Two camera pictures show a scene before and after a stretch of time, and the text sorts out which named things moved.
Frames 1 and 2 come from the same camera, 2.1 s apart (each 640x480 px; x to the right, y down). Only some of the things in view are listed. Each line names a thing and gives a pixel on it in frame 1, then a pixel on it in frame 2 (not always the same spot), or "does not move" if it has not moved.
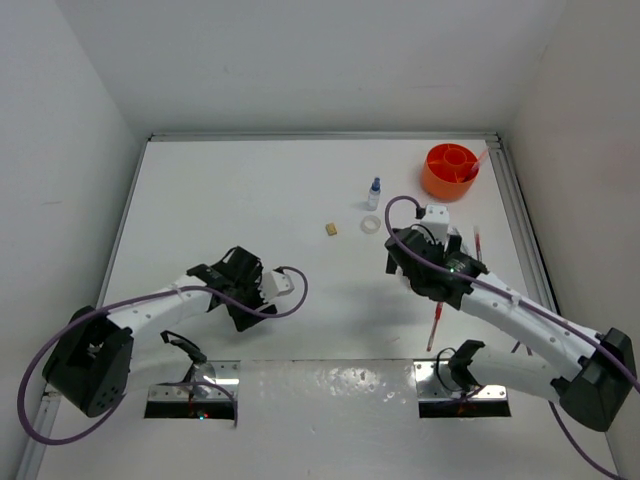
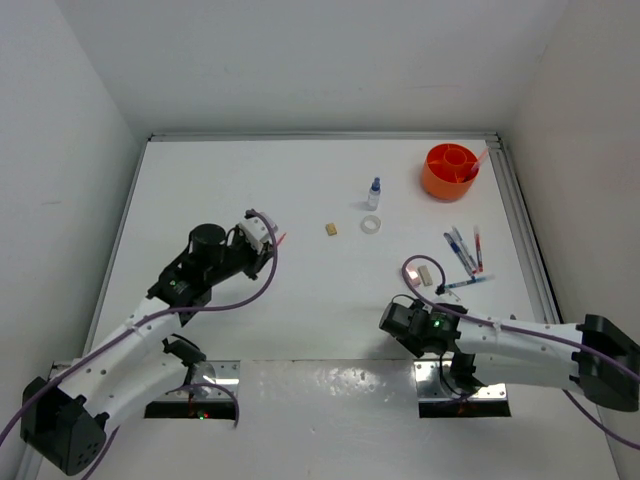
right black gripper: (451, 244) -> (411, 346)
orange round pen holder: (449, 171) does not move
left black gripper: (255, 281) -> (255, 258)
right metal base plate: (436, 383) does not move
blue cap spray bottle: (374, 195) does not move
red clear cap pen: (477, 235) does not move
